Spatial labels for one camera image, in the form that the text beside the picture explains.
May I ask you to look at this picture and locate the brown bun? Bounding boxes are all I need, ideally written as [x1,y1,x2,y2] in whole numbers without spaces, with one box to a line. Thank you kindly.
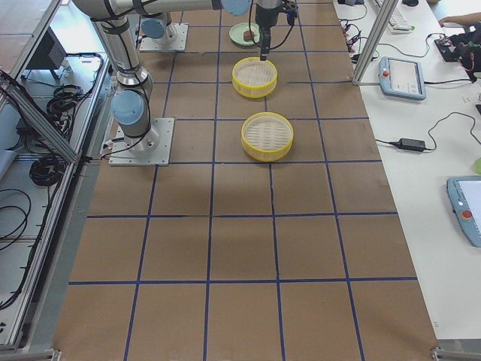
[243,30,255,41]

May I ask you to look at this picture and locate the yellow steamer basket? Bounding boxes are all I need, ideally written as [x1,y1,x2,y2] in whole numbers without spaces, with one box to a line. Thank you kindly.
[240,112,294,162]
[231,57,278,99]

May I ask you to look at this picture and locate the person hand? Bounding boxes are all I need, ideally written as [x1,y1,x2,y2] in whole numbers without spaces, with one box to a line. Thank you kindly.
[438,15,470,27]

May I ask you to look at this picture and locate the green plate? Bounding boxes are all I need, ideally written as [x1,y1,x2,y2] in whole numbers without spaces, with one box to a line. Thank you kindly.
[228,23,259,47]

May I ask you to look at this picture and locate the white keyboard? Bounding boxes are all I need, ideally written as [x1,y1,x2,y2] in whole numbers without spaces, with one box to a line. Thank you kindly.
[388,9,415,33]

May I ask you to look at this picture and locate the upper teach pendant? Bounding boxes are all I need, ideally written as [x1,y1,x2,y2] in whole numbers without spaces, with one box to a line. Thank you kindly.
[378,56,426,101]

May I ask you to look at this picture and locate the teach pendant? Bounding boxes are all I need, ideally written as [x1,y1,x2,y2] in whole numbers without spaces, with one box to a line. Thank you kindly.
[378,56,426,101]
[446,176,480,247]

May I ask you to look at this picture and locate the black circuit board device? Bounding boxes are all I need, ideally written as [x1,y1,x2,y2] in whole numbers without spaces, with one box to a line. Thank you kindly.
[434,37,466,62]

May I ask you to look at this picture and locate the black power adapter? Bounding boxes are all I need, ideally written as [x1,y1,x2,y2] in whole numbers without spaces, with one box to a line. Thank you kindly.
[389,138,427,152]

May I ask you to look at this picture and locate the black monitor box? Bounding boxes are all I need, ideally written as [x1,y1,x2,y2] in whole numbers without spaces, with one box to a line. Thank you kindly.
[20,26,66,80]

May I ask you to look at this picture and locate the lower teach pendant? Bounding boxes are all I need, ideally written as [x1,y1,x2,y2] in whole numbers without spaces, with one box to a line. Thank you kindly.
[446,176,480,247]

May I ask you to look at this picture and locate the aluminium frame post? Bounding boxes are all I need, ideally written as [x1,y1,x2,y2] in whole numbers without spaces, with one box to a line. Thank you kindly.
[352,0,397,86]

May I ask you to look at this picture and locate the black coiled cable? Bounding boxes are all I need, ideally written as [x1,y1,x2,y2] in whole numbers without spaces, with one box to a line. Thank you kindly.
[29,153,65,188]

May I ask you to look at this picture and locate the aluminium left frame rail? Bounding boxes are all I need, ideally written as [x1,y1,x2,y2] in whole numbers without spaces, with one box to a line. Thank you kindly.
[0,0,113,350]

